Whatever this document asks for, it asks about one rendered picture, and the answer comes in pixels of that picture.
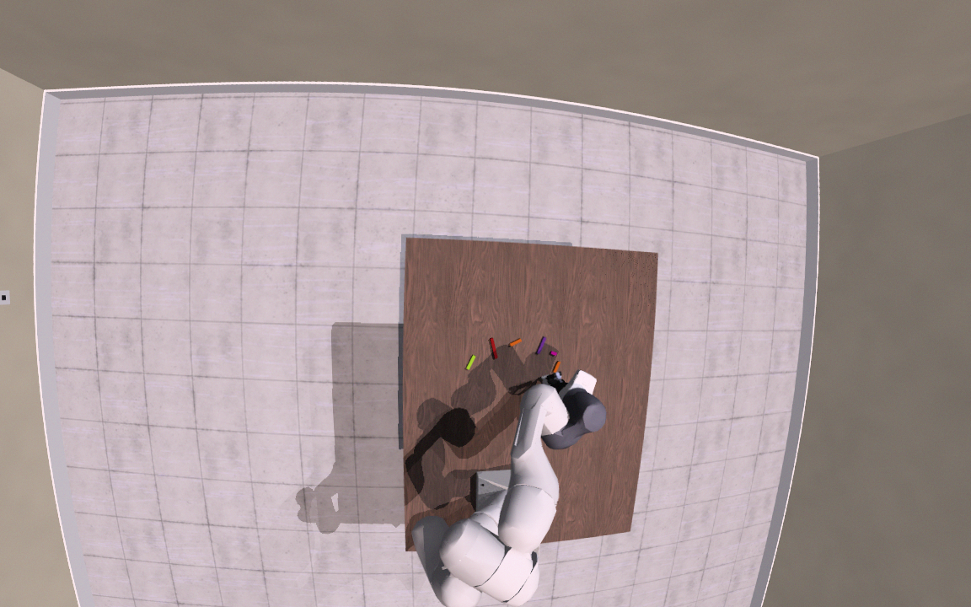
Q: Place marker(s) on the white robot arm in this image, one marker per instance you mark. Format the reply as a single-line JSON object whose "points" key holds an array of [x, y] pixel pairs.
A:
{"points": [[494, 555]]}

